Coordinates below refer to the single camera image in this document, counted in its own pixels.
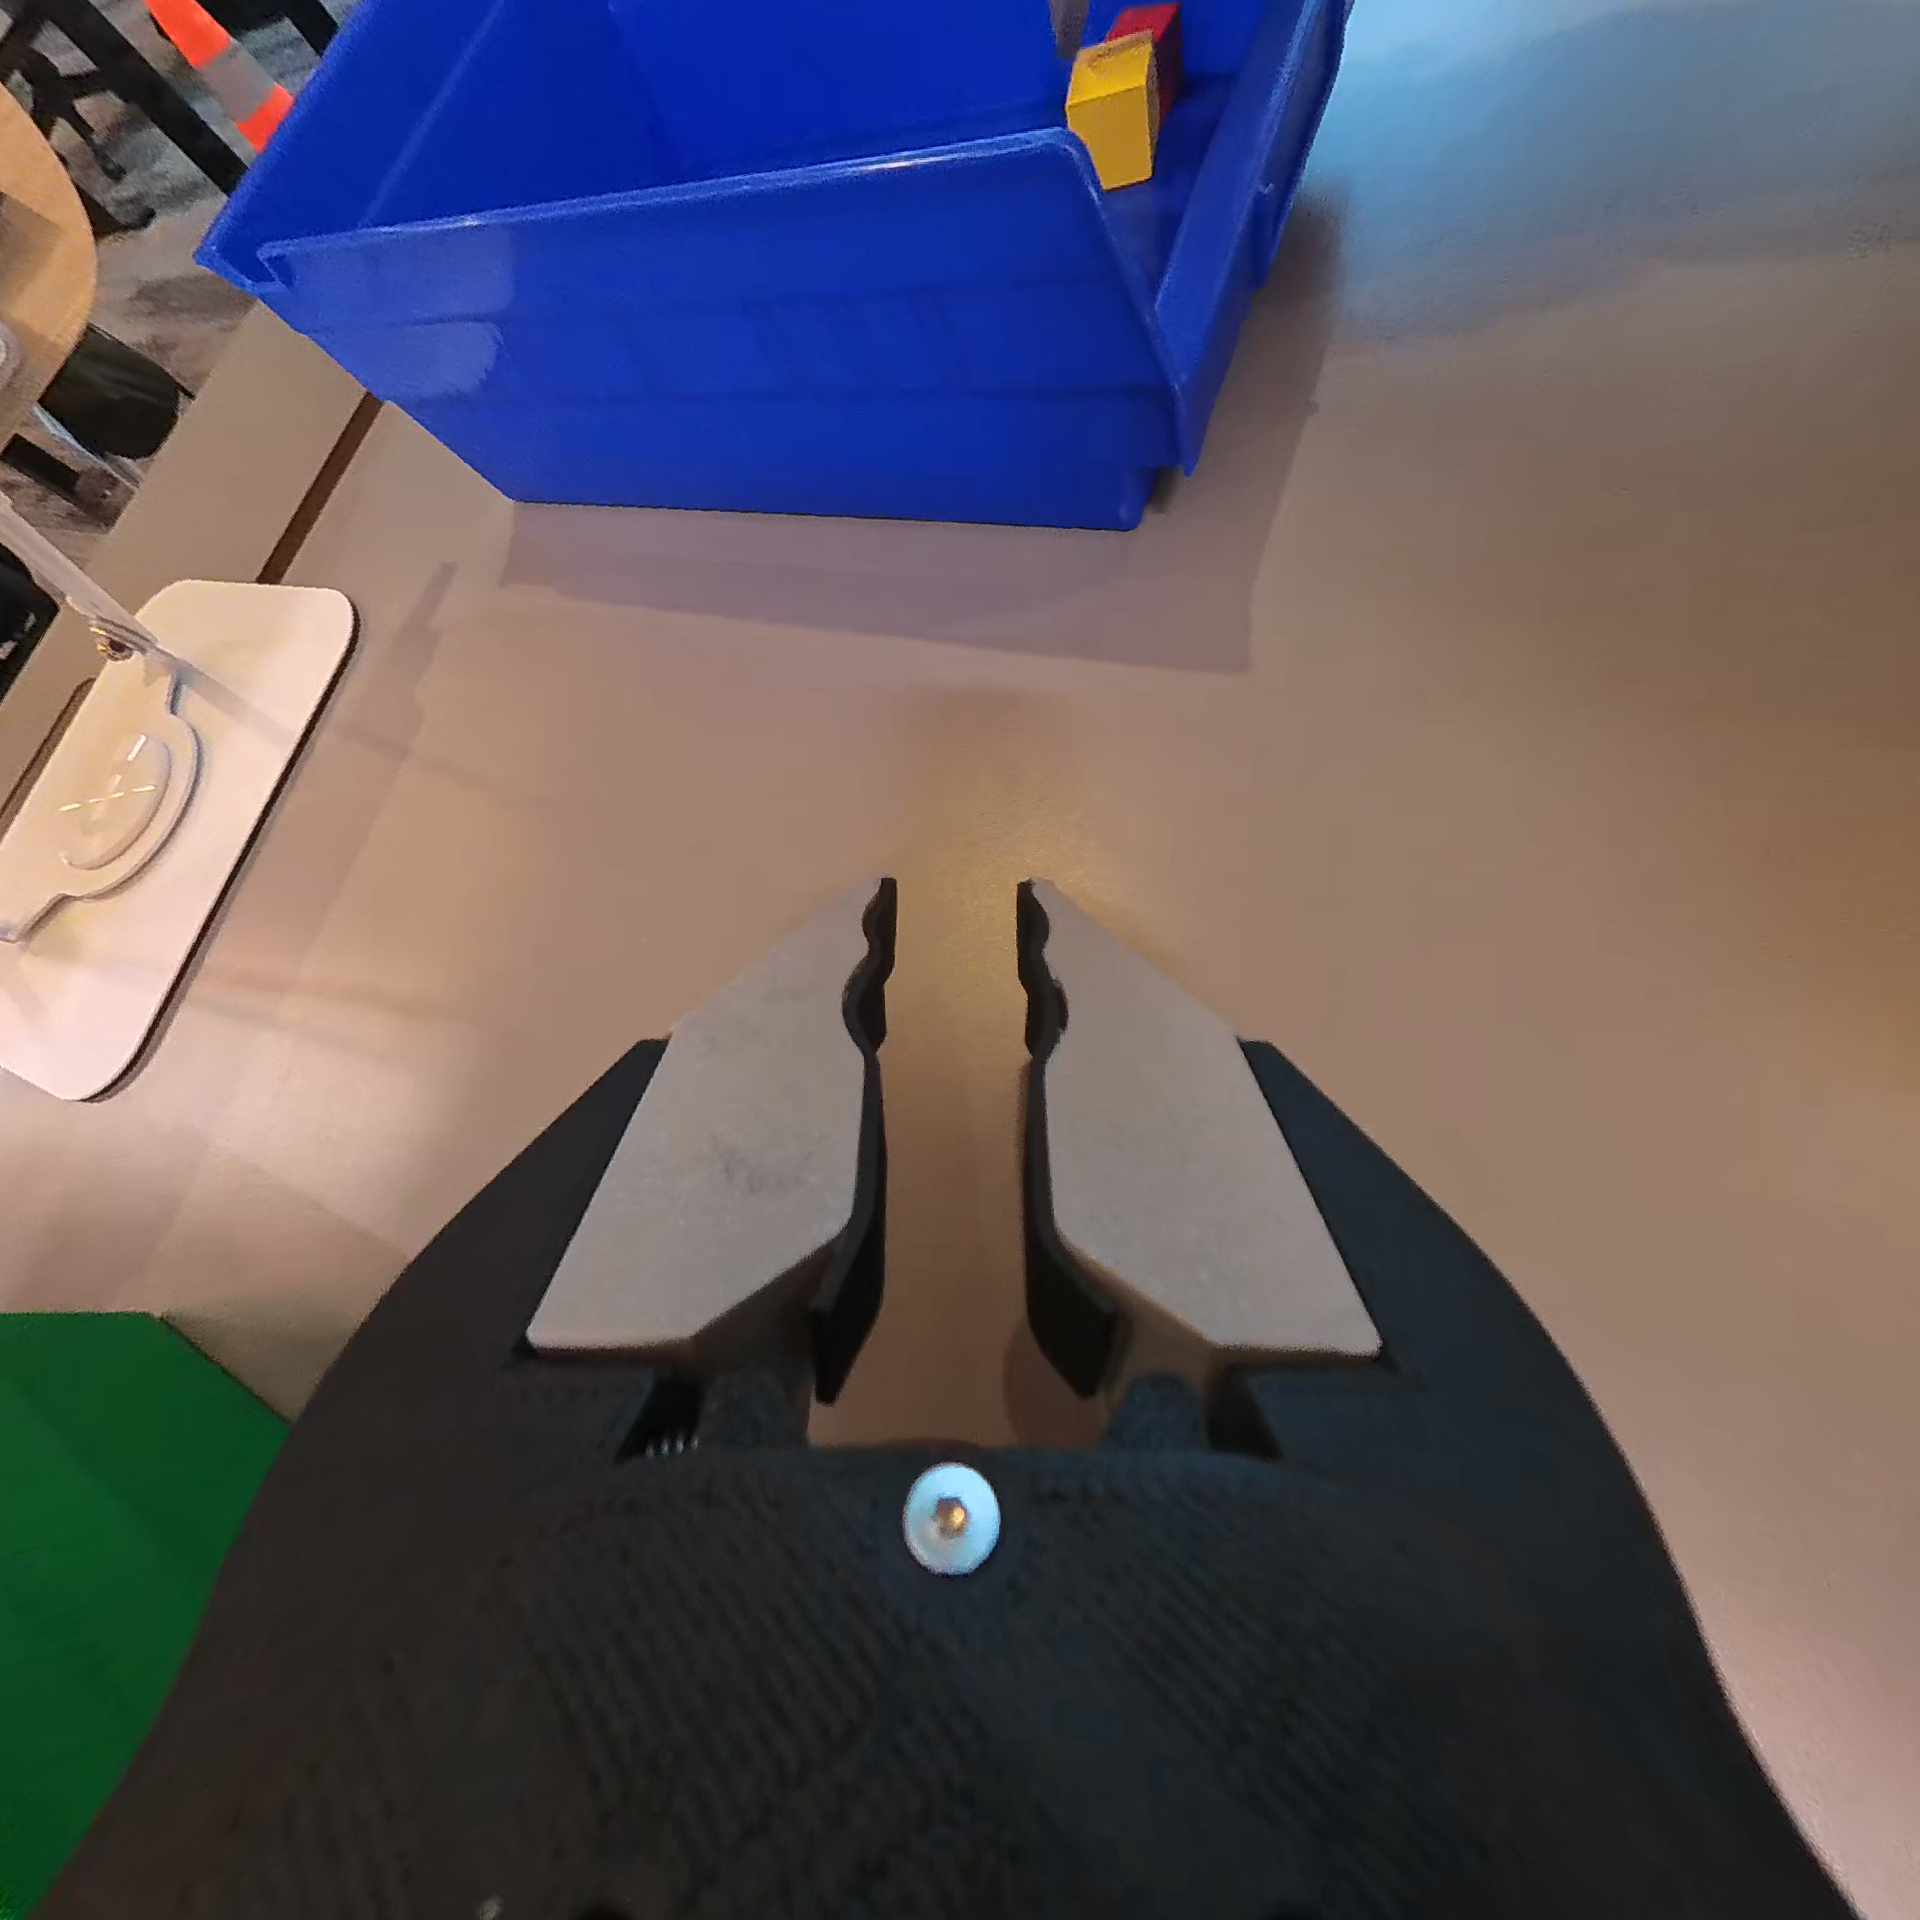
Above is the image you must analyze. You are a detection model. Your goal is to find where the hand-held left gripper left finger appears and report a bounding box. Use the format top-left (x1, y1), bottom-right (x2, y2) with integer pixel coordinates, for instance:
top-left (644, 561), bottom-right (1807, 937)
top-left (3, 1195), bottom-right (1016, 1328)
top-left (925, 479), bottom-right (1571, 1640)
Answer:
top-left (522, 879), bottom-right (897, 1404)

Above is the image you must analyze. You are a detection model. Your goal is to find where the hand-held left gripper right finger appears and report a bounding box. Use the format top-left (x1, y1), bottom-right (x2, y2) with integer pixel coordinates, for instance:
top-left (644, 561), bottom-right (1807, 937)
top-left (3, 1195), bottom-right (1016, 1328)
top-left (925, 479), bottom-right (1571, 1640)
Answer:
top-left (1016, 879), bottom-right (1386, 1401)

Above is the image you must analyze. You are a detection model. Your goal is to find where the small red cube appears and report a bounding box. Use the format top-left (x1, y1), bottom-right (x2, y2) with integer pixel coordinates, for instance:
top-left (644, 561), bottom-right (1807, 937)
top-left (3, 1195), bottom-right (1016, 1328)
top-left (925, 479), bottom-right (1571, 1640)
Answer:
top-left (1104, 4), bottom-right (1184, 120)

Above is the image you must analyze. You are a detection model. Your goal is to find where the yellow cube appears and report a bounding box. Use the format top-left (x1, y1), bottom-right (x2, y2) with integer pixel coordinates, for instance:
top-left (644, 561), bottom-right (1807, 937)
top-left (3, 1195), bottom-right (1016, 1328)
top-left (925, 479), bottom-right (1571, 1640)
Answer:
top-left (1063, 35), bottom-right (1163, 196)

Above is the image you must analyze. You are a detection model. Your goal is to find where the blue plastic bin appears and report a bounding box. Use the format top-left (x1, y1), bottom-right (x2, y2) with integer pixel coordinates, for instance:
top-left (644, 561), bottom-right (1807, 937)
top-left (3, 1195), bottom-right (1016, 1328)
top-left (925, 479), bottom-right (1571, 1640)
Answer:
top-left (194, 0), bottom-right (1349, 530)

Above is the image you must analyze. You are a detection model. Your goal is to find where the green plastic bin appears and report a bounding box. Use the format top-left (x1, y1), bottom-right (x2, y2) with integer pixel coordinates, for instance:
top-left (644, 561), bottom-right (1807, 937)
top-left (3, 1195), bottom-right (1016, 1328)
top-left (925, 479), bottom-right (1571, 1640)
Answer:
top-left (0, 1311), bottom-right (294, 1920)

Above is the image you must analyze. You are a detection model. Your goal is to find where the grey desk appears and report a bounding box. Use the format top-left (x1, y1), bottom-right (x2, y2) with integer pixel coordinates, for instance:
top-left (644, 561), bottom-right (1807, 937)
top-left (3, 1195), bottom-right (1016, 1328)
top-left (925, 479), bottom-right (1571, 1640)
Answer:
top-left (0, 0), bottom-right (1920, 1920)

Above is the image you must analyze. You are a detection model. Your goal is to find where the white document stand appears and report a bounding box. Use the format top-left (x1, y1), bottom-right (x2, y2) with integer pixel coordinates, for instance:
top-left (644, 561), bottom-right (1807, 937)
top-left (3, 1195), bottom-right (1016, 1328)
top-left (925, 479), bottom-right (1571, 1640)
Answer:
top-left (0, 492), bottom-right (357, 1104)

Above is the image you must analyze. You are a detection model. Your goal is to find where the orange striped traffic cone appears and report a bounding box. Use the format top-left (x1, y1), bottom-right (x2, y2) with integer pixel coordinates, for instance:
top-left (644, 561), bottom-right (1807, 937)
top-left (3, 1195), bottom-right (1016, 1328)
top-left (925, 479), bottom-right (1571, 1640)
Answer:
top-left (152, 0), bottom-right (294, 151)

